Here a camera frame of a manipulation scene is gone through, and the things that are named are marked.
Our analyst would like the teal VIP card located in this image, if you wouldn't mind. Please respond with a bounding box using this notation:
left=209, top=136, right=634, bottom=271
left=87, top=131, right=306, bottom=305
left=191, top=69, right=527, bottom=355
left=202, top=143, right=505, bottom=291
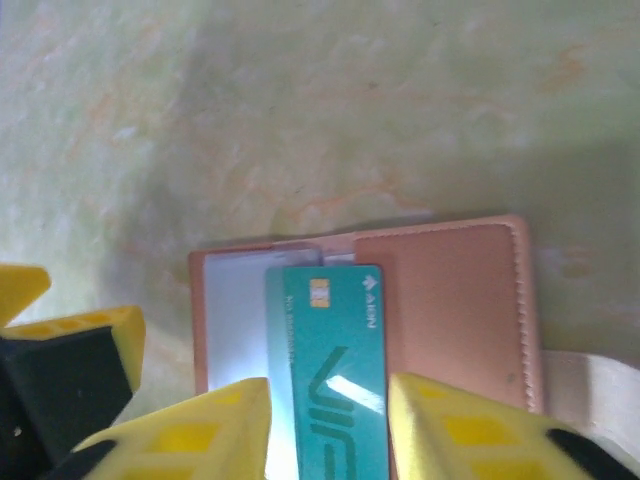
left=282, top=263, right=390, bottom=480
left=263, top=267, right=301, bottom=480

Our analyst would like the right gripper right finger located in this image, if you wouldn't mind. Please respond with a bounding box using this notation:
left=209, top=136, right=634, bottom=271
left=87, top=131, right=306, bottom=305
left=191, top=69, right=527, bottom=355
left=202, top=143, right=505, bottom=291
left=388, top=372, right=640, bottom=480

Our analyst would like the brown leather card holder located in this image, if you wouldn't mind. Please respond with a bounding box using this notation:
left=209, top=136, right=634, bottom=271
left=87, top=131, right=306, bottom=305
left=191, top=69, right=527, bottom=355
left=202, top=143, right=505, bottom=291
left=187, top=213, right=545, bottom=419

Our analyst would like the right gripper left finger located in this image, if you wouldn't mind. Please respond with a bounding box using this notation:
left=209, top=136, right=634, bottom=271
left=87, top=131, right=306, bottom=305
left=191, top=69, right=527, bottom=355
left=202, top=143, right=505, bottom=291
left=72, top=377, right=274, bottom=480

